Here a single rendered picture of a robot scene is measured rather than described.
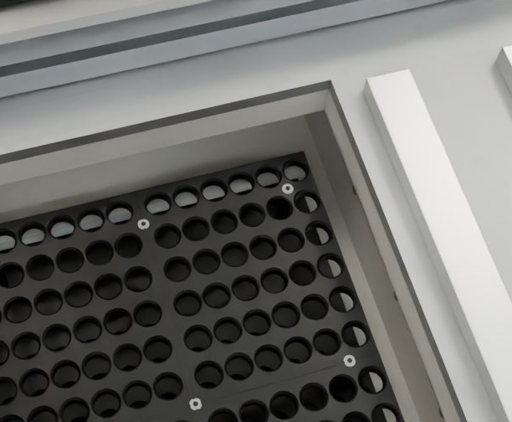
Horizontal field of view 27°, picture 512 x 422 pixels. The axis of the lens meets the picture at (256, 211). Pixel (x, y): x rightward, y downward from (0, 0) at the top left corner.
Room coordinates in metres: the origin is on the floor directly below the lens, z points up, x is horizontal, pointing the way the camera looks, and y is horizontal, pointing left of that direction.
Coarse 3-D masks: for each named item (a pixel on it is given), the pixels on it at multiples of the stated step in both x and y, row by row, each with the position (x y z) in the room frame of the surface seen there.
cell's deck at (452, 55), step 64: (192, 64) 0.28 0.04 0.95; (256, 64) 0.29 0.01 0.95; (320, 64) 0.29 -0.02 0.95; (384, 64) 0.30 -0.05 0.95; (448, 64) 0.30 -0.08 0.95; (0, 128) 0.23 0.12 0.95; (64, 128) 0.24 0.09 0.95; (128, 128) 0.24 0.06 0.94; (192, 128) 0.26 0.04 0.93; (448, 128) 0.27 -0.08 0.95; (384, 192) 0.23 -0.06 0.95; (384, 256) 0.21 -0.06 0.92; (448, 320) 0.17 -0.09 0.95; (448, 384) 0.14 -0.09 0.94
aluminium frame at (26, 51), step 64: (0, 0) 0.26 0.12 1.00; (64, 0) 0.27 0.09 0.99; (128, 0) 0.28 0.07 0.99; (192, 0) 0.28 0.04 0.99; (256, 0) 0.30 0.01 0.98; (320, 0) 0.31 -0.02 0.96; (384, 0) 0.32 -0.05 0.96; (448, 0) 0.34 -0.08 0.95; (0, 64) 0.25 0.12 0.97; (64, 64) 0.26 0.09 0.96; (128, 64) 0.27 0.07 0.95
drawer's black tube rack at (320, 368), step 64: (64, 256) 0.21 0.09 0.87; (128, 256) 0.21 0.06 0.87; (192, 256) 0.20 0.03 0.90; (256, 256) 0.22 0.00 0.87; (320, 256) 0.21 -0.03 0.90; (0, 320) 0.16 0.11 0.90; (64, 320) 0.16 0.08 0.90; (128, 320) 0.18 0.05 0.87; (192, 320) 0.17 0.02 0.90; (256, 320) 0.19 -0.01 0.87; (320, 320) 0.18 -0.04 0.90; (0, 384) 0.14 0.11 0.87; (64, 384) 0.14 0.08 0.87; (128, 384) 0.14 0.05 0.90; (192, 384) 0.14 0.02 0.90; (256, 384) 0.14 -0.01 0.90; (320, 384) 0.15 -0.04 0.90; (384, 384) 0.15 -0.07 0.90
